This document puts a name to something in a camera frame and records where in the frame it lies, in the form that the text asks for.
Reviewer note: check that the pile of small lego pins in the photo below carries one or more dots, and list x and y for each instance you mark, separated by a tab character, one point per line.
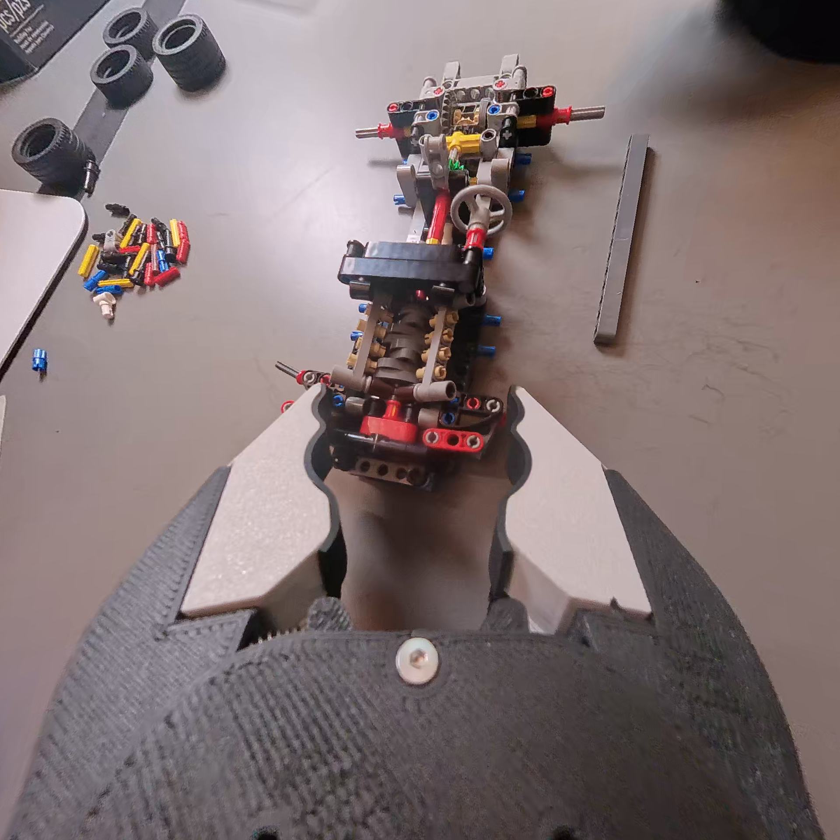
141	253

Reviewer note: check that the small white lego pin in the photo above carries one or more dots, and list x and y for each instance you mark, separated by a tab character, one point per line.
105	305

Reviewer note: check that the black rubber lego tire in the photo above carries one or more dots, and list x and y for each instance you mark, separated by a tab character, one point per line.
143	33
197	69
131	92
65	167

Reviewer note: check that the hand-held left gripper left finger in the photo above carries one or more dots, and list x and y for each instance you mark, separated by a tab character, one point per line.
262	525

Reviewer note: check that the long grey lego beam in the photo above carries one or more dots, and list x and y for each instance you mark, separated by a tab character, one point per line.
623	236

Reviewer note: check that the lego set box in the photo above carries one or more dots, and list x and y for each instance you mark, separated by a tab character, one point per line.
33	39

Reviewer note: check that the small blue lego pin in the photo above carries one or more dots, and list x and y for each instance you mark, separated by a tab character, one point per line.
39	359

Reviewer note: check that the black round object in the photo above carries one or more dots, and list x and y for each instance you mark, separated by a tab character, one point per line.
787	26

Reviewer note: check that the black Lego tyres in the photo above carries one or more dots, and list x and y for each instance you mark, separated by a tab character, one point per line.
95	121

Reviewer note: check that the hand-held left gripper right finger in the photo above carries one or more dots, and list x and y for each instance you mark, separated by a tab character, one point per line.
564	525

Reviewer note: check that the small black lego pin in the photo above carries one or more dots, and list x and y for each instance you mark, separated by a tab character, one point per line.
90	176

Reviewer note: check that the lego car chassis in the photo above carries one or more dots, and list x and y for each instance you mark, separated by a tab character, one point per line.
407	262

